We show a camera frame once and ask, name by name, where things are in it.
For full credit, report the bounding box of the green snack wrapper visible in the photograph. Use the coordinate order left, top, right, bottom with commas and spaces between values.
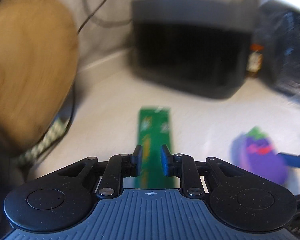
134, 107, 174, 189

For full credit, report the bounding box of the purple pink sponge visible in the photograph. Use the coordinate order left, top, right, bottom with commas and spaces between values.
231, 126, 288, 185

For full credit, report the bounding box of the green white striped cloth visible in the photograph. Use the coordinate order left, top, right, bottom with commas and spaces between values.
16, 118, 68, 167

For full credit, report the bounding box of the glass jar with orange lid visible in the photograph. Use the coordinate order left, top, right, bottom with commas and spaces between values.
247, 43, 264, 77

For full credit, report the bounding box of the black square appliance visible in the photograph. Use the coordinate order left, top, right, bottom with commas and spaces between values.
131, 0, 258, 99

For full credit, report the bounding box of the round wooden cutting board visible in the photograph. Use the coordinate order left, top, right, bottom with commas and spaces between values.
0, 0, 79, 156

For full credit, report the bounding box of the black power cable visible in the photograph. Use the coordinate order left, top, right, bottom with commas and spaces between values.
76, 0, 132, 34

